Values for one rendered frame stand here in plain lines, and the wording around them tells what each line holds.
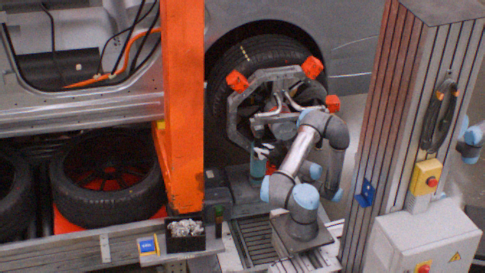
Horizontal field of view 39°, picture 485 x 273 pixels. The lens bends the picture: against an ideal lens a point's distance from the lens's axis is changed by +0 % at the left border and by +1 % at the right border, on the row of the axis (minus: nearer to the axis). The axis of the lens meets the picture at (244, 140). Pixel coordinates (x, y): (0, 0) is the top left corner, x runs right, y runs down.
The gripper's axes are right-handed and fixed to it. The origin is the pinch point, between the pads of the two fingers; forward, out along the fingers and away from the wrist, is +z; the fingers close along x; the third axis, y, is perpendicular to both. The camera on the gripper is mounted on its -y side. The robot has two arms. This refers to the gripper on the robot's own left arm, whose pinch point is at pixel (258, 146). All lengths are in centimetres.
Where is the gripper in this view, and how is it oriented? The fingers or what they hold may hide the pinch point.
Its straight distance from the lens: 349.4
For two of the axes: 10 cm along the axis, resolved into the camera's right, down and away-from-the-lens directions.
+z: -8.7, -3.4, 3.7
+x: 5.0, -5.2, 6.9
